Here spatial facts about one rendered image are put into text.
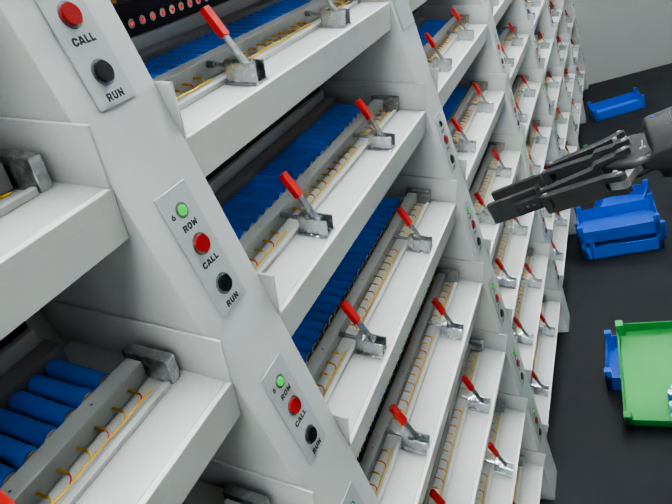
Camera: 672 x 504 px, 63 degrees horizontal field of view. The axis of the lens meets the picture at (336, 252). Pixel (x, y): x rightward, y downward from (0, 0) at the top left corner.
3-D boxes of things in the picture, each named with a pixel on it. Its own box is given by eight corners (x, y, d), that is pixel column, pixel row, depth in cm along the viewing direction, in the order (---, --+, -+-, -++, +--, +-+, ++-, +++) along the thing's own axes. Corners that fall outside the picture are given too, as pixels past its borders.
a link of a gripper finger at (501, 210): (547, 203, 70) (547, 206, 69) (497, 221, 74) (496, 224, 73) (537, 184, 69) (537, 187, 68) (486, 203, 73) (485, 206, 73)
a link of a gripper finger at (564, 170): (627, 140, 64) (628, 135, 65) (536, 169, 72) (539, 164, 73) (639, 169, 65) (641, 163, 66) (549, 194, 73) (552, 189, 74)
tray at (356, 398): (455, 221, 113) (457, 180, 107) (352, 469, 67) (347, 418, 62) (363, 210, 120) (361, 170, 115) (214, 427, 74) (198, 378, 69)
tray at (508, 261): (533, 217, 182) (539, 180, 174) (509, 338, 136) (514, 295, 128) (472, 210, 189) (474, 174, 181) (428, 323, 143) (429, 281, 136)
